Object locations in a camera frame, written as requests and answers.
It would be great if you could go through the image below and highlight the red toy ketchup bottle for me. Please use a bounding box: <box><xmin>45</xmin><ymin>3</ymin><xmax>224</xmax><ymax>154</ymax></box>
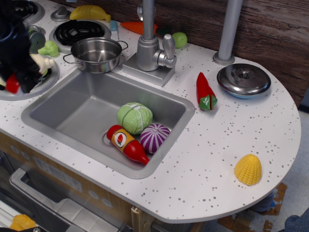
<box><xmin>107</xmin><ymin>125</ymin><xmax>150</xmax><ymax>165</ymax></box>

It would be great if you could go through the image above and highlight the yellow object bottom left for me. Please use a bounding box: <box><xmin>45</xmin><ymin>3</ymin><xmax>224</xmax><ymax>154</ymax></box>
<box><xmin>9</xmin><ymin>214</ymin><xmax>36</xmax><ymax>232</ymax></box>

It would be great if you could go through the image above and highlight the silver stove knob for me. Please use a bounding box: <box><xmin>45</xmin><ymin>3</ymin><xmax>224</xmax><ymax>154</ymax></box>
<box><xmin>50</xmin><ymin>6</ymin><xmax>71</xmax><ymax>22</ymax></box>

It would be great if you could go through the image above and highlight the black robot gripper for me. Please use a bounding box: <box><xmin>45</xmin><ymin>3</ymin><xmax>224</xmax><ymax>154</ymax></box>
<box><xmin>0</xmin><ymin>14</ymin><xmax>40</xmax><ymax>93</ymax></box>

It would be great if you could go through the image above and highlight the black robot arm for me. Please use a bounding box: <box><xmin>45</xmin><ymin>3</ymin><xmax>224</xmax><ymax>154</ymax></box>
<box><xmin>0</xmin><ymin>0</ymin><xmax>41</xmax><ymax>93</ymax></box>

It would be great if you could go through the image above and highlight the yellow toy banana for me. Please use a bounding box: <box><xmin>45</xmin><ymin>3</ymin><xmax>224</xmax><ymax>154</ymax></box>
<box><xmin>70</xmin><ymin>5</ymin><xmax>111</xmax><ymax>22</ymax></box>

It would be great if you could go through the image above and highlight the black coil burner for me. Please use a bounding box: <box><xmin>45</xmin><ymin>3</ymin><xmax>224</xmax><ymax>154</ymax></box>
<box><xmin>13</xmin><ymin>0</ymin><xmax>45</xmax><ymax>26</ymax></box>
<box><xmin>49</xmin><ymin>20</ymin><xmax>111</xmax><ymax>54</ymax></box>

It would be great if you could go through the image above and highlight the cream toy detergent bottle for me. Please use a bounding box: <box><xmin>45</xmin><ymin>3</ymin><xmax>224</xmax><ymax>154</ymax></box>
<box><xmin>30</xmin><ymin>54</ymin><xmax>55</xmax><ymax>75</ymax></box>

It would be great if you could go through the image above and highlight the green toy can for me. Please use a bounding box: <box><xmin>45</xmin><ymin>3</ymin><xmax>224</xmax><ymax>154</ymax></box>
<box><xmin>28</xmin><ymin>30</ymin><xmax>46</xmax><ymax>54</ymax></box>

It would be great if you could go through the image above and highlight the green toy cabbage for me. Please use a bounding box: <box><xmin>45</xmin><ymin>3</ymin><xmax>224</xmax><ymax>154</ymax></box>
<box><xmin>116</xmin><ymin>102</ymin><xmax>153</xmax><ymax>135</ymax></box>

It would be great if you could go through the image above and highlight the red and white toy sushi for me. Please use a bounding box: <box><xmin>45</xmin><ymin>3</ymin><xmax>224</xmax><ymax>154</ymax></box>
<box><xmin>5</xmin><ymin>73</ymin><xmax>20</xmax><ymax>94</ymax></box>

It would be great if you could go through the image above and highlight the red toy chili pepper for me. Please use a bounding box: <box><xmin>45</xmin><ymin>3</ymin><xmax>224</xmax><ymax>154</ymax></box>
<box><xmin>196</xmin><ymin>72</ymin><xmax>217</xmax><ymax>111</ymax></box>

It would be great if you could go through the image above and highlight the purple toy onion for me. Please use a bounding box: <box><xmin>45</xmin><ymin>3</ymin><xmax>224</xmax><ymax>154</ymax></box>
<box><xmin>140</xmin><ymin>124</ymin><xmax>170</xmax><ymax>154</ymax></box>

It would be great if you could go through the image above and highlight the yellow toy corn piece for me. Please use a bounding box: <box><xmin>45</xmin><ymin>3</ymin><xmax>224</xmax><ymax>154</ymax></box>
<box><xmin>234</xmin><ymin>154</ymin><xmax>262</xmax><ymax>186</ymax></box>

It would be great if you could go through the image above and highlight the black coil burner top left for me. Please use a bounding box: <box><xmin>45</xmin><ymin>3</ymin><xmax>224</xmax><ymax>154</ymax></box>
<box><xmin>13</xmin><ymin>0</ymin><xmax>45</xmax><ymax>26</ymax></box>

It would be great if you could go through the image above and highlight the small steel pan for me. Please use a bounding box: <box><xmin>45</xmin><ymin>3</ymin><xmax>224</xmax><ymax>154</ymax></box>
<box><xmin>63</xmin><ymin>37</ymin><xmax>128</xmax><ymax>73</ymax></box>

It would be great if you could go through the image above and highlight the steel pot lid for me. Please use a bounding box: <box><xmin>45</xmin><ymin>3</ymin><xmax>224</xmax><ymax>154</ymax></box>
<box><xmin>217</xmin><ymin>63</ymin><xmax>271</xmax><ymax>92</ymax></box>

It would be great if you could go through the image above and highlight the green toy broccoli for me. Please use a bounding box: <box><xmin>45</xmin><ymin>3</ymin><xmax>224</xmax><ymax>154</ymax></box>
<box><xmin>38</xmin><ymin>41</ymin><xmax>59</xmax><ymax>57</ymax></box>

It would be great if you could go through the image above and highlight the black coil burner centre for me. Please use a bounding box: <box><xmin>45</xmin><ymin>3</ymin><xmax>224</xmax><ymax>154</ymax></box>
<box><xmin>49</xmin><ymin>20</ymin><xmax>111</xmax><ymax>54</ymax></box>

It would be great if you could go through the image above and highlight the grey toy sink basin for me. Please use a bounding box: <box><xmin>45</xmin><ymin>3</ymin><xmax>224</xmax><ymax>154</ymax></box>
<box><xmin>21</xmin><ymin>69</ymin><xmax>195</xmax><ymax>178</ymax></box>

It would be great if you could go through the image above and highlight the orange toy carrot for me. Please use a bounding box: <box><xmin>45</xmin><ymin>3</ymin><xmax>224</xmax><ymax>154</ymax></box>
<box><xmin>120</xmin><ymin>21</ymin><xmax>171</xmax><ymax>37</ymax></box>

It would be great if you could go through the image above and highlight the green toy lime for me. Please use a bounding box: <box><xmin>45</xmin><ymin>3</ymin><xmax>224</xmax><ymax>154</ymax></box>
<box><xmin>172</xmin><ymin>32</ymin><xmax>187</xmax><ymax>48</ymax></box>

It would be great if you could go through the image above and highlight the grey vertical pole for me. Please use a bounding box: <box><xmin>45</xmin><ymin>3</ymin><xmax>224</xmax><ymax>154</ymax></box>
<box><xmin>213</xmin><ymin>0</ymin><xmax>243</xmax><ymax>66</ymax></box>

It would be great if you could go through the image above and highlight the blue handled toy knife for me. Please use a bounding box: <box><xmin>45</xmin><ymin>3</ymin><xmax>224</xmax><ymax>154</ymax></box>
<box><xmin>110</xmin><ymin>20</ymin><xmax>119</xmax><ymax>41</ymax></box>

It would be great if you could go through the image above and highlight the front left stove burner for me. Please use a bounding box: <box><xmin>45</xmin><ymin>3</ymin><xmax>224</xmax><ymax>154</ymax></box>
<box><xmin>0</xmin><ymin>63</ymin><xmax>60</xmax><ymax>101</ymax></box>

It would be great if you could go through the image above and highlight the grey oven door handle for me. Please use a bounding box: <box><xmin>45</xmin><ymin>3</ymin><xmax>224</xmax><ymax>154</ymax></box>
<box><xmin>10</xmin><ymin>168</ymin><xmax>132</xmax><ymax>232</ymax></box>

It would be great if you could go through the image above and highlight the silver toy faucet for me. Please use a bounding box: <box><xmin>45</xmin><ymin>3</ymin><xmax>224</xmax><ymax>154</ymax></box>
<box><xmin>123</xmin><ymin>0</ymin><xmax>177</xmax><ymax>87</ymax></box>

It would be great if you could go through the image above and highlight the light blue plate under lid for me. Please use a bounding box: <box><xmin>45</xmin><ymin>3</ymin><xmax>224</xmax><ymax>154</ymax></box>
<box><xmin>222</xmin><ymin>86</ymin><xmax>269</xmax><ymax>99</ymax></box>

